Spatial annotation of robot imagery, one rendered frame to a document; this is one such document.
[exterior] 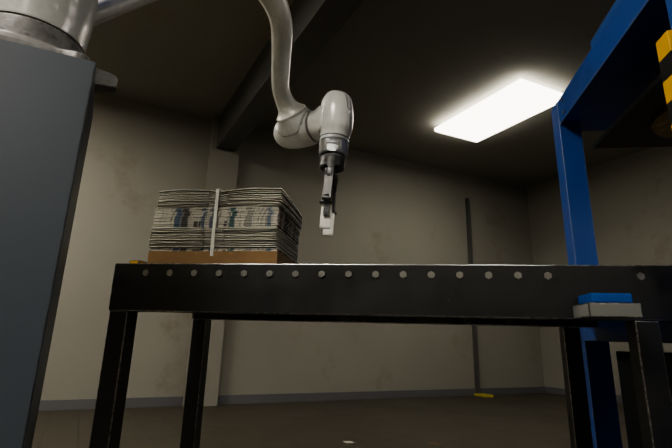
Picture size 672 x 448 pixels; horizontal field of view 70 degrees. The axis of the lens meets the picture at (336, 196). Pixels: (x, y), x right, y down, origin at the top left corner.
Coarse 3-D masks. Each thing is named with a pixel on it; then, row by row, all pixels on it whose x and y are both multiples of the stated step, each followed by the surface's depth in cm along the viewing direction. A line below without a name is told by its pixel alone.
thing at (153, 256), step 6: (150, 252) 136; (156, 252) 136; (162, 252) 135; (168, 252) 135; (174, 252) 135; (180, 252) 135; (186, 252) 134; (192, 252) 134; (198, 252) 134; (150, 258) 135; (156, 258) 135; (162, 258) 135; (168, 258) 135; (174, 258) 134; (180, 258) 134; (186, 258) 134; (192, 258) 134; (198, 258) 133
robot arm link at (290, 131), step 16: (272, 0) 128; (272, 16) 131; (288, 16) 132; (272, 32) 135; (288, 32) 134; (272, 48) 138; (288, 48) 137; (272, 64) 142; (288, 64) 142; (272, 80) 145; (288, 80) 146; (288, 96) 148; (288, 112) 149; (304, 112) 150; (288, 128) 150; (304, 128) 148; (288, 144) 154; (304, 144) 152
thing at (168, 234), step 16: (160, 192) 141; (176, 192) 141; (192, 192) 140; (208, 192) 140; (160, 208) 140; (176, 208) 140; (192, 208) 138; (160, 224) 139; (176, 224) 138; (192, 224) 137; (160, 240) 136; (176, 240) 136; (192, 240) 135
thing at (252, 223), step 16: (240, 192) 138; (256, 192) 137; (272, 192) 137; (240, 208) 136; (256, 208) 136; (272, 208) 135; (288, 208) 144; (240, 224) 135; (256, 224) 134; (272, 224) 133; (288, 224) 146; (224, 240) 134; (240, 240) 133; (256, 240) 133; (272, 240) 132; (288, 240) 146; (288, 256) 144
